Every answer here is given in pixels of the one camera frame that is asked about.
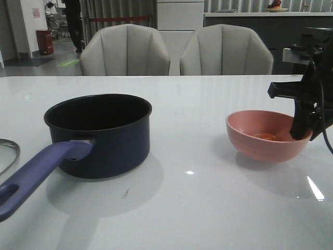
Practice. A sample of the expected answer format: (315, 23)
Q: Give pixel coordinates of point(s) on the white cabinet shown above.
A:
(176, 20)

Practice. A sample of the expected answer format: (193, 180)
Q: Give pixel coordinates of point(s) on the fruit plate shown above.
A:
(275, 6)

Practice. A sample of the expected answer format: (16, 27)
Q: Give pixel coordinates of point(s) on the white camera box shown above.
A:
(296, 56)

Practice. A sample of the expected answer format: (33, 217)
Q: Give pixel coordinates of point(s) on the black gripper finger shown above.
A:
(303, 120)

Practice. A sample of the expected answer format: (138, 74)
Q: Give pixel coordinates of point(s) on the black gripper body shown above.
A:
(315, 87)

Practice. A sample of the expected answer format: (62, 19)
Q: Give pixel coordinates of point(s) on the red barrier tape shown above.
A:
(118, 19)

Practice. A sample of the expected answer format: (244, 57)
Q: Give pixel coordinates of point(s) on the glass lid with blue knob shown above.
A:
(10, 152)

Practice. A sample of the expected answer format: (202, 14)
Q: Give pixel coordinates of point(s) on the left grey upholstered chair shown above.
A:
(125, 50)

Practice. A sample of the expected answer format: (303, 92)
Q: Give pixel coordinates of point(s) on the dark blue saucepan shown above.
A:
(93, 137)

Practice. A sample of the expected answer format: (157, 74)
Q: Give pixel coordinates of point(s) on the orange ham slice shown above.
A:
(266, 136)

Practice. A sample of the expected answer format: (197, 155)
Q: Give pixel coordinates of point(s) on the person in dark clothes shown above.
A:
(74, 22)

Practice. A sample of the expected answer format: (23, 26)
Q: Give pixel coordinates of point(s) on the grey upholstered chair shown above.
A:
(224, 49)
(125, 50)

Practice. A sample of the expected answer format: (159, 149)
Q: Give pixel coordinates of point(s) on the dark grey counter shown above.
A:
(277, 30)

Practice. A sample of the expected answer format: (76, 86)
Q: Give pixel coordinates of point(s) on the right grey upholstered chair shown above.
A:
(224, 49)

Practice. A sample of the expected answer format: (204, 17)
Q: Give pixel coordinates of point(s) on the pink bowl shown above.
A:
(242, 126)

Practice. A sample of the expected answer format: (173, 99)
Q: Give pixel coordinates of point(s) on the red bin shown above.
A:
(45, 43)

